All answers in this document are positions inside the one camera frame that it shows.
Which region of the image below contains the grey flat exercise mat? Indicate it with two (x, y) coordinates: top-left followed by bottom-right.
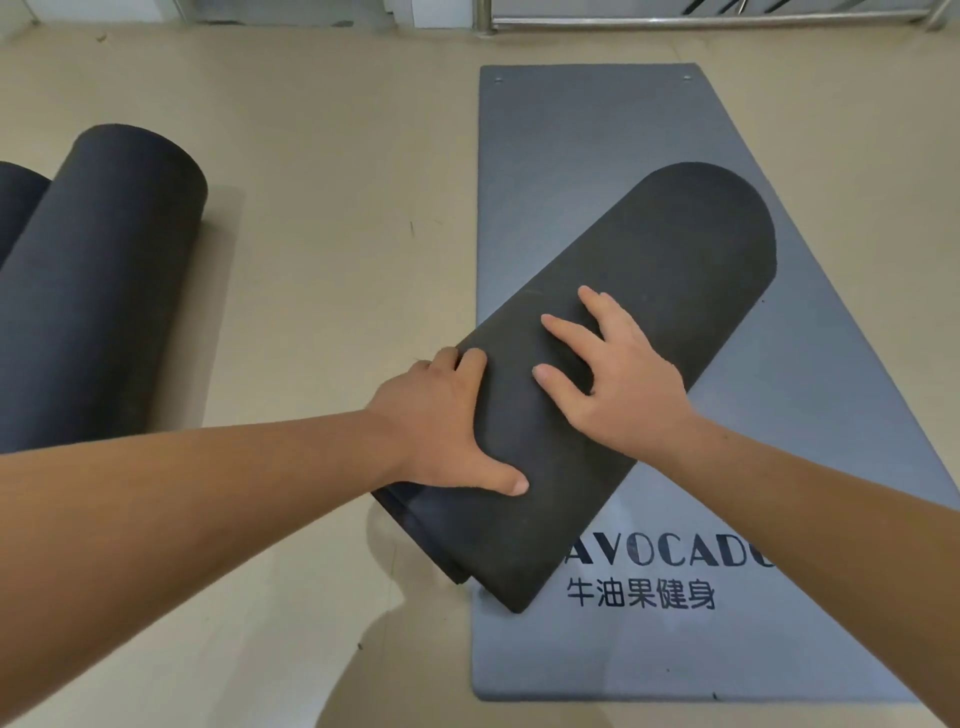
(470, 63), (960, 704)

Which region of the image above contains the person's right forearm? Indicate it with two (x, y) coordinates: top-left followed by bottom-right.
(643, 414), (960, 728)

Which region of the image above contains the person's left hand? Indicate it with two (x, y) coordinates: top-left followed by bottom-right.
(366, 346), (531, 497)

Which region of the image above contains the metal railing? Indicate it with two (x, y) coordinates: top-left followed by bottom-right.
(480, 0), (954, 33)

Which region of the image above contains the black exercise mat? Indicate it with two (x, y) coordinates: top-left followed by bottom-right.
(371, 161), (777, 615)
(0, 123), (209, 456)
(0, 161), (53, 269)

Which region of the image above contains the person's left forearm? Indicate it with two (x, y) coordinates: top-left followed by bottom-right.
(0, 407), (408, 728)

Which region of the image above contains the person's right hand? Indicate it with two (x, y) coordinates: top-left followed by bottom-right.
(531, 285), (703, 461)

